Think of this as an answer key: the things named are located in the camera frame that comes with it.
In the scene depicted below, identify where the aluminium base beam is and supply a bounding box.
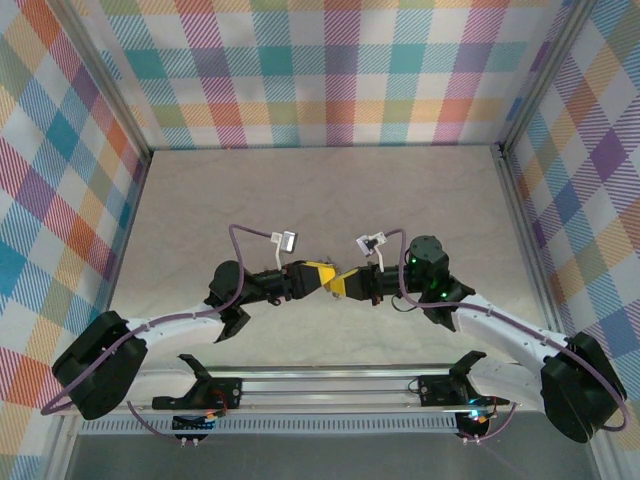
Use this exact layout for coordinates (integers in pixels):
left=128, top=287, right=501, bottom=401
left=49, top=363, right=546, bottom=416

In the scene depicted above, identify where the grey metal panel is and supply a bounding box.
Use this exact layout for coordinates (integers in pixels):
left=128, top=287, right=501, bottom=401
left=64, top=432, right=601, bottom=480

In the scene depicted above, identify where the thin black wire loop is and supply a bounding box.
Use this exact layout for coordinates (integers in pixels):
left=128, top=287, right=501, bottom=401
left=391, top=292, right=424, bottom=312

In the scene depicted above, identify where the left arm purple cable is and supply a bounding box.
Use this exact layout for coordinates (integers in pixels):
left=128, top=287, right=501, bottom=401
left=40, top=224, right=275, bottom=444

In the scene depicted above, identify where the aluminium side rail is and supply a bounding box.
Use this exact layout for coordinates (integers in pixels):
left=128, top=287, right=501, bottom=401
left=491, top=143, right=566, bottom=344
left=102, top=149, right=154, bottom=371

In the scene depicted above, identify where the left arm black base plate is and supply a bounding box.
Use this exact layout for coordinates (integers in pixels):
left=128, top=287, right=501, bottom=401
left=152, top=377, right=244, bottom=412

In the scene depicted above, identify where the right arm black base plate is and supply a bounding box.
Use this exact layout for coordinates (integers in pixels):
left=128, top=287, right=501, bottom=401
left=417, top=373, right=511, bottom=407

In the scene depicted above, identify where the grey slotted cable duct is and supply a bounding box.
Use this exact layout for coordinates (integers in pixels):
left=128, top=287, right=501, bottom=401
left=79, top=417, right=459, bottom=435

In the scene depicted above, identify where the aluminium frame post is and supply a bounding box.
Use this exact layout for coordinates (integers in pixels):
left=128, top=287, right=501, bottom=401
left=497, top=0, right=600, bottom=156
left=58, top=0, right=152, bottom=169

